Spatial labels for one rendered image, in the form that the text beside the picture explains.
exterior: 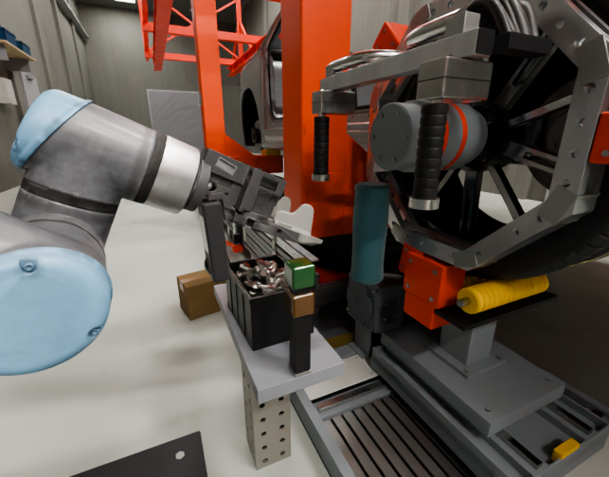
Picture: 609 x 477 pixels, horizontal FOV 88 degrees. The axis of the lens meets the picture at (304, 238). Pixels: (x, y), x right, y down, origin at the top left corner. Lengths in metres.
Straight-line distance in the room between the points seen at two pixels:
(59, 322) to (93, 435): 1.01
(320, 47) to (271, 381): 0.87
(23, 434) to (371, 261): 1.15
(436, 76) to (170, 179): 0.36
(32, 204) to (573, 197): 0.70
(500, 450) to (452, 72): 0.82
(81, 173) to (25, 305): 0.17
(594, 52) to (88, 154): 0.65
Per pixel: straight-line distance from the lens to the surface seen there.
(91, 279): 0.27
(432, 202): 0.50
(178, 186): 0.40
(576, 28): 0.67
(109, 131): 0.40
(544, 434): 1.10
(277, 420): 0.96
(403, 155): 0.64
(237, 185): 0.45
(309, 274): 0.50
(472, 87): 0.53
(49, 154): 0.40
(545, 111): 0.78
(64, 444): 1.30
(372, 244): 0.81
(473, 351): 1.05
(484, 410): 0.97
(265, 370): 0.62
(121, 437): 1.23
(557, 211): 0.64
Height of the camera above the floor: 0.85
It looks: 18 degrees down
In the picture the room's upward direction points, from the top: straight up
